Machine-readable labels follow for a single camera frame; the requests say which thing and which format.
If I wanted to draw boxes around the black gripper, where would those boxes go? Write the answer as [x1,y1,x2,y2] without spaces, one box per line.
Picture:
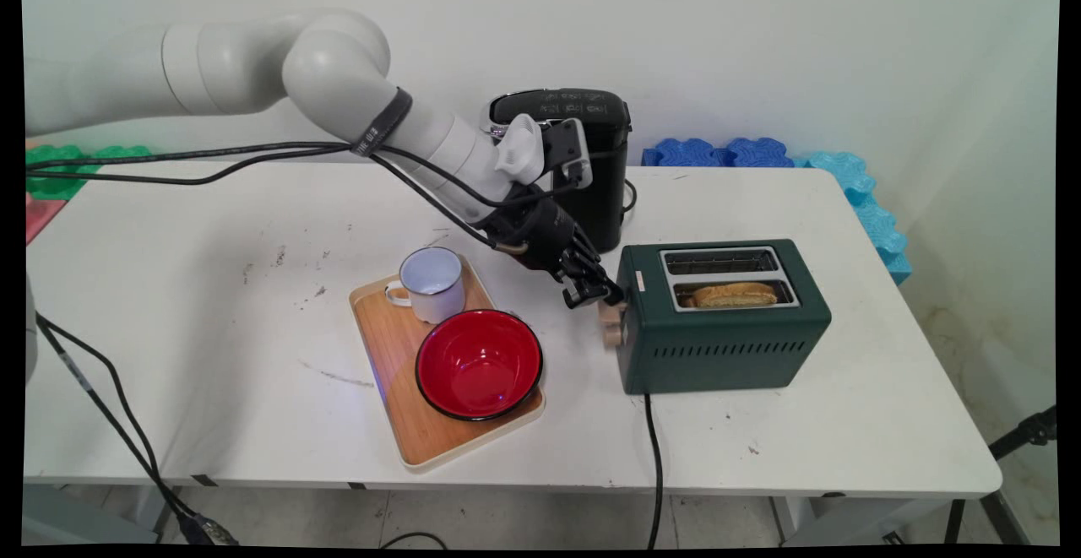
[484,189,626,311]

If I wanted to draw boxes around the black single-serve coffee maker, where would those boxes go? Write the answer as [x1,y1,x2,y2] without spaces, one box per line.
[481,88,634,255]

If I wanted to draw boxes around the red enamel bowl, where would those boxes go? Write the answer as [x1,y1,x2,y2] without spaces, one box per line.
[415,309,545,422]

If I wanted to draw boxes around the toasted bread slice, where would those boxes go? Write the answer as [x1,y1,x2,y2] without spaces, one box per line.
[682,281,780,309]

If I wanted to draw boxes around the dark green two-slot toaster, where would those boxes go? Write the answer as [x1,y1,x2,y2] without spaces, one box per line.
[616,239,834,396]

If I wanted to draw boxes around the white enamel mug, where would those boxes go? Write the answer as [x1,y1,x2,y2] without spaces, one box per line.
[385,246,467,325]

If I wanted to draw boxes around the dark blue foam puzzle mat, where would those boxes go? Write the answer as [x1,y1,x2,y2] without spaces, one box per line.
[641,137,810,170]

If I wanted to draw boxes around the wooden serving tray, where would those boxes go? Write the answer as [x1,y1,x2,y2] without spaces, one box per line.
[349,256,547,469]

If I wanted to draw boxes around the light blue foam puzzle mat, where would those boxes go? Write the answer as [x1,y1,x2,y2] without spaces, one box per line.
[794,151,915,286]

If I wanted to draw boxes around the black tripod legs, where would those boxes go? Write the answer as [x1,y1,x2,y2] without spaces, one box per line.
[944,405,1058,547]

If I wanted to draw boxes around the green foam puzzle mat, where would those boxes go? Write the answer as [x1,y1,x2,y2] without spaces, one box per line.
[25,144,155,201]

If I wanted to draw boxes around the pink foam puzzle mat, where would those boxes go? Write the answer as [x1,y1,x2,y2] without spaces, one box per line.
[25,192,68,246]

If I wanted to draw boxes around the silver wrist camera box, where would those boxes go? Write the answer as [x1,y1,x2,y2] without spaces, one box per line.
[494,114,594,189]

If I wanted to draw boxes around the black toaster power cable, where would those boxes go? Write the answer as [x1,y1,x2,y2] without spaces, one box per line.
[644,393,668,550]

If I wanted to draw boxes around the black velcro arm strap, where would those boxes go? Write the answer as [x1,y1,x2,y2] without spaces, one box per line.
[350,87,416,158]

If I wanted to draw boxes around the black floor cable loop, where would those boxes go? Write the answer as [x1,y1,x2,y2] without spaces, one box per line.
[379,531,449,551]

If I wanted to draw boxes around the black cable with brass plug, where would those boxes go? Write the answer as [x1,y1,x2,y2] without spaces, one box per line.
[25,144,531,255]

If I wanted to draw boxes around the black camera cable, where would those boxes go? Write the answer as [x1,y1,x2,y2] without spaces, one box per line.
[25,141,585,209]

